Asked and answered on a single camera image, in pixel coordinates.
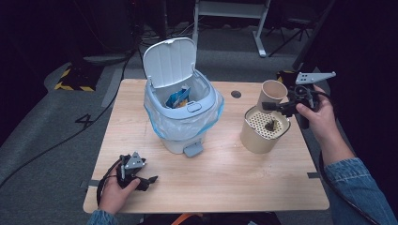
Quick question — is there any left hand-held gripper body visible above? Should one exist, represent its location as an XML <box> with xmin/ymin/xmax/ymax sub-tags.
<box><xmin>116</xmin><ymin>151</ymin><xmax>147</xmax><ymax>189</ymax></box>

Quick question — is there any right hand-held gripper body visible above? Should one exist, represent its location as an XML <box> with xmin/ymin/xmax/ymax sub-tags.
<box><xmin>283</xmin><ymin>71</ymin><xmax>337</xmax><ymax>130</ymax></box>

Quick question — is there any paper cup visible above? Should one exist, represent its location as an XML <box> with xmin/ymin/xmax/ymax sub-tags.
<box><xmin>256</xmin><ymin>80</ymin><xmax>288</xmax><ymax>109</ymax></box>

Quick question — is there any beige canister with perforated strainer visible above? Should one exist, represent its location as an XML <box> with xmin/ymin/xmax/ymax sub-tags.
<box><xmin>239</xmin><ymin>105</ymin><xmax>292</xmax><ymax>155</ymax></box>

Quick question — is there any blue snack packet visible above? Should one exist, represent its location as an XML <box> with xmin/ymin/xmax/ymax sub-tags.
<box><xmin>164</xmin><ymin>86</ymin><xmax>191</xmax><ymax>110</ymax></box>

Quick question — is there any white pedal trash bin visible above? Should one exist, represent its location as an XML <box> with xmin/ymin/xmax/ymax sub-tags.
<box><xmin>142</xmin><ymin>37</ymin><xmax>225</xmax><ymax>158</ymax></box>

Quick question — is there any person's left hand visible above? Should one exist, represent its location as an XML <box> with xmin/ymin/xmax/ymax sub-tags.
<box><xmin>98</xmin><ymin>175</ymin><xmax>142</xmax><ymax>216</ymax></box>

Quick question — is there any person's right hand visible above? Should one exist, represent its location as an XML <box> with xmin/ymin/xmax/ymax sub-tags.
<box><xmin>295</xmin><ymin>84</ymin><xmax>338</xmax><ymax>145</ymax></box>

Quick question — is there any dark tea residue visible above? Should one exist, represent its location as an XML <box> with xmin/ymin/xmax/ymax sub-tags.
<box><xmin>264</xmin><ymin>119</ymin><xmax>279</xmax><ymax>132</ymax></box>

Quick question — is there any black tripod stand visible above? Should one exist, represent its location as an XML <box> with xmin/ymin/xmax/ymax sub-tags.
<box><xmin>267</xmin><ymin>17</ymin><xmax>317</xmax><ymax>59</ymax></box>

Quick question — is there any clear plastic bin liner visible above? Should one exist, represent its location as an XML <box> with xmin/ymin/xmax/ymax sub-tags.
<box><xmin>144</xmin><ymin>93</ymin><xmax>225</xmax><ymax>143</ymax></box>

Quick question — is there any yellow black striped base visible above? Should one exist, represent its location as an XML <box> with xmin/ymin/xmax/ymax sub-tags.
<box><xmin>54</xmin><ymin>63</ymin><xmax>105</xmax><ymax>93</ymax></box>

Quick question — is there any left hand-held gripper black cable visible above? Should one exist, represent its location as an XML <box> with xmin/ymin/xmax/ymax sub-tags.
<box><xmin>96</xmin><ymin>157</ymin><xmax>124</xmax><ymax>207</ymax></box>

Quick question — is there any hand-held gripper black cable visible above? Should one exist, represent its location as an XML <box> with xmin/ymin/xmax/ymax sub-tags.
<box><xmin>96</xmin><ymin>157</ymin><xmax>124</xmax><ymax>207</ymax></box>
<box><xmin>317</xmin><ymin>151</ymin><xmax>382</xmax><ymax>225</ymax></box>

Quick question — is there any orange strap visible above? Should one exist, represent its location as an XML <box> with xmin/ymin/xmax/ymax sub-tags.
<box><xmin>170</xmin><ymin>213</ymin><xmax>205</xmax><ymax>225</ymax></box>

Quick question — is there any black floor cable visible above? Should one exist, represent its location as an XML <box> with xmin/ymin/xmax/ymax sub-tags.
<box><xmin>0</xmin><ymin>46</ymin><xmax>136</xmax><ymax>189</ymax></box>

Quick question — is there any right hand-held gripper black cable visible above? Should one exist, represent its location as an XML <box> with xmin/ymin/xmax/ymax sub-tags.
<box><xmin>317</xmin><ymin>151</ymin><xmax>382</xmax><ymax>225</ymax></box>

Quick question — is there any white metal desk frame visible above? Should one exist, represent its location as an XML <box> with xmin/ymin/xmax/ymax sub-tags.
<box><xmin>191</xmin><ymin>0</ymin><xmax>272</xmax><ymax>59</ymax></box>

